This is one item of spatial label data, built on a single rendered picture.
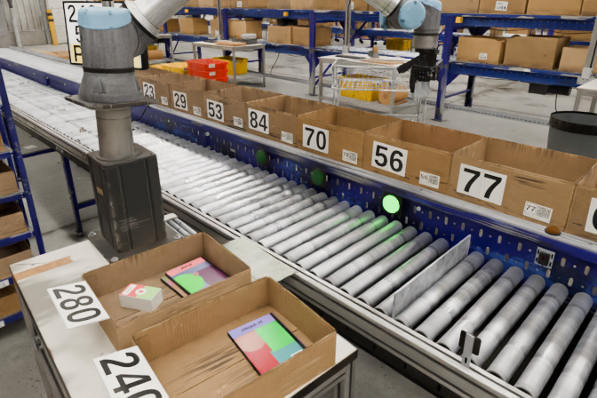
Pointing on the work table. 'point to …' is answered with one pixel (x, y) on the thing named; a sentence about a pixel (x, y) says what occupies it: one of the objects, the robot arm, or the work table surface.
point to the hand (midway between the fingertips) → (414, 100)
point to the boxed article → (140, 298)
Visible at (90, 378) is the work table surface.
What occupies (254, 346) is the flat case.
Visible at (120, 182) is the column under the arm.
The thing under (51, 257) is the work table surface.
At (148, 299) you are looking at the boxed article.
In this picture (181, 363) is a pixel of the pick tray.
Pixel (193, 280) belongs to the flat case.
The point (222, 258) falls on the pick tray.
